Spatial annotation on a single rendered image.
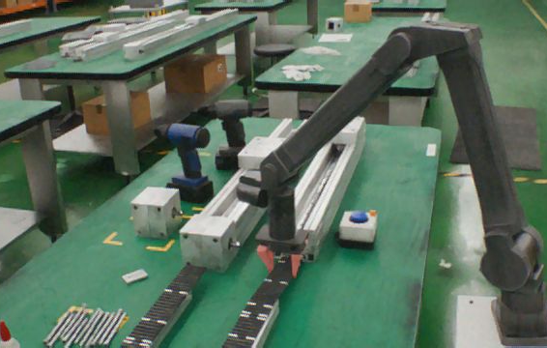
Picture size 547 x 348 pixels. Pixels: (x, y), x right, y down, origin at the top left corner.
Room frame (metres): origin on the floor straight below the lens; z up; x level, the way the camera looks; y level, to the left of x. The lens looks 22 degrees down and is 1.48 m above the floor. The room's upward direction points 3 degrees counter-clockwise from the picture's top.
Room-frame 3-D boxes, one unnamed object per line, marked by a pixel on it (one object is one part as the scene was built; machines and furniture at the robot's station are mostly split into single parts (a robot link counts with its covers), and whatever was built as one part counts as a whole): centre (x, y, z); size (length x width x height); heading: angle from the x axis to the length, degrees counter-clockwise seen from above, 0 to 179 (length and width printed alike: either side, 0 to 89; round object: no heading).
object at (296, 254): (1.08, -0.03, 0.84); 0.07 x 0.07 x 0.09; 73
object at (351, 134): (1.78, -0.24, 0.87); 0.16 x 0.11 x 0.07; 162
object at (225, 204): (1.60, 0.01, 0.82); 0.80 x 0.10 x 0.09; 162
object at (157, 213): (1.35, 0.29, 0.83); 0.11 x 0.10 x 0.10; 75
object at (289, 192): (1.09, -0.02, 0.97); 0.07 x 0.06 x 0.07; 53
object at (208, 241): (1.18, 0.14, 0.83); 0.12 x 0.09 x 0.10; 72
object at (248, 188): (1.11, 0.01, 1.00); 0.12 x 0.09 x 0.12; 53
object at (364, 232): (1.24, -0.20, 0.81); 0.10 x 0.08 x 0.06; 72
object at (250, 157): (1.60, 0.01, 0.87); 0.16 x 0.11 x 0.07; 162
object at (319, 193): (1.55, -0.17, 0.82); 0.80 x 0.10 x 0.09; 162
